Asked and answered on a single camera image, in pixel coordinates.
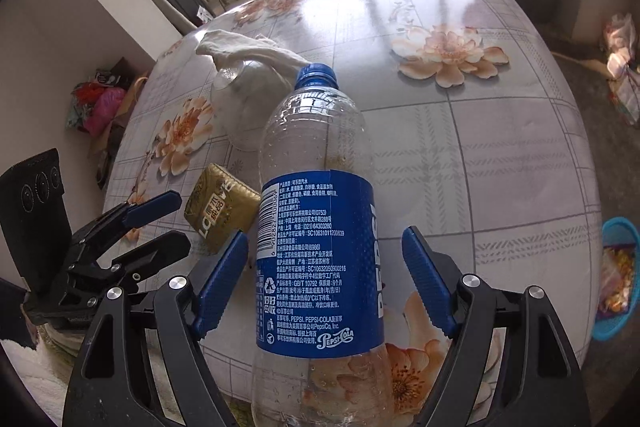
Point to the gold foil packet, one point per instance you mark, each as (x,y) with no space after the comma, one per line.
(220,207)

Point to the pink plastic bag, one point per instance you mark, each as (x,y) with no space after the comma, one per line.
(105,107)

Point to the crumpled colourful packets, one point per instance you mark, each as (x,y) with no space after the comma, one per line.
(82,102)

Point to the clear plastic bottle blue label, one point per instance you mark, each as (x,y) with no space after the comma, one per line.
(320,257)

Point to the clear plastic cup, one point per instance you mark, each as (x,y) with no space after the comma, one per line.
(250,107)

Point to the floral tablecloth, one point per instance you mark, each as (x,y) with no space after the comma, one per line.
(450,157)

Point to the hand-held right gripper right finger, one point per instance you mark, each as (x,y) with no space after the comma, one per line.
(427,282)

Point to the crumpled white plastic bag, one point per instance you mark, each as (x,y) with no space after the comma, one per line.
(240,47)

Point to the blue plastic basket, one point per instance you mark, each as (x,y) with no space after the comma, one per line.
(607,329)

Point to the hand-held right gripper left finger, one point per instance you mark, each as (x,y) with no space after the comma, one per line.
(220,287)

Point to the purple snack wrapper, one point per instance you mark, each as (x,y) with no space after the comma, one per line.
(617,279)

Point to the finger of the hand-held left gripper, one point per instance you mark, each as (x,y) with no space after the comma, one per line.
(145,209)
(150,252)

